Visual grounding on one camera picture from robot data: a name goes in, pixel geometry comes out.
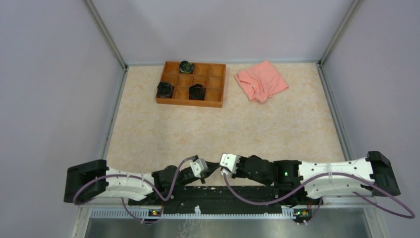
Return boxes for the white slotted cable duct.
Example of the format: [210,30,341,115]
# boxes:
[90,206,296,220]

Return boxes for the black rolled belt middle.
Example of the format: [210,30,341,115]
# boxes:
[189,84,206,101]

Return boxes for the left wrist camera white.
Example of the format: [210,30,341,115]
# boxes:
[190,158,208,178]

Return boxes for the aluminium frame rails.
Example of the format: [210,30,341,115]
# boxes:
[70,0,388,238]

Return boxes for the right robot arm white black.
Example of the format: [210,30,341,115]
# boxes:
[220,151,401,204]

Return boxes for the black rolled belt left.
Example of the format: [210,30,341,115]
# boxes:
[156,82,174,99]

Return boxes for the pink folded cloth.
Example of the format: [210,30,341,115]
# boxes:
[234,60,289,104]

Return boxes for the black rolled belt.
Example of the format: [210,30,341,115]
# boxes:
[189,84,206,101]
[156,82,174,99]
[179,60,195,74]

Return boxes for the orange wooden compartment tray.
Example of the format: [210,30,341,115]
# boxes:
[155,61,226,108]

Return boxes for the black rolled belt top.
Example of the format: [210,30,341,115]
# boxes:
[179,60,195,74]

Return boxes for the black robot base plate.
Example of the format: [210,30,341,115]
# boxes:
[128,186,320,215]

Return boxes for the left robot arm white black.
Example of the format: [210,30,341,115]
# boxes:
[63,156,220,205]

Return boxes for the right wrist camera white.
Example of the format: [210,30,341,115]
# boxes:
[219,153,241,175]

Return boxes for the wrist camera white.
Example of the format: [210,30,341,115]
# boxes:
[219,153,241,175]
[190,158,208,178]

